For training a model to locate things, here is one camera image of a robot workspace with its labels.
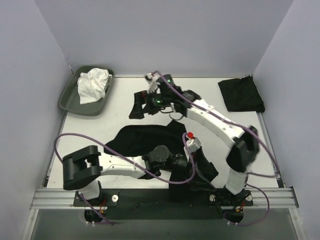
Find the folded black t shirt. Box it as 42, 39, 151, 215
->
218, 75, 265, 113

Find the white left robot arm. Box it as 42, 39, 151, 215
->
62, 145, 218, 206

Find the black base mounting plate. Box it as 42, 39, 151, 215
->
73, 188, 253, 221

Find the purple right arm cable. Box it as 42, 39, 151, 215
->
152, 70, 283, 226

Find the aluminium front rail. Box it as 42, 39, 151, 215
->
29, 186, 300, 210

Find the grey plastic tray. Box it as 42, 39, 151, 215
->
58, 65, 115, 117

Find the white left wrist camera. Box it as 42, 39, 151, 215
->
186, 132, 201, 153

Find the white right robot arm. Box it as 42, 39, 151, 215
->
129, 86, 260, 195

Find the crumpled white t shirt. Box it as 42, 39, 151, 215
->
77, 67, 113, 105

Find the black t shirt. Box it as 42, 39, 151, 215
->
104, 119, 220, 210
218, 75, 265, 113

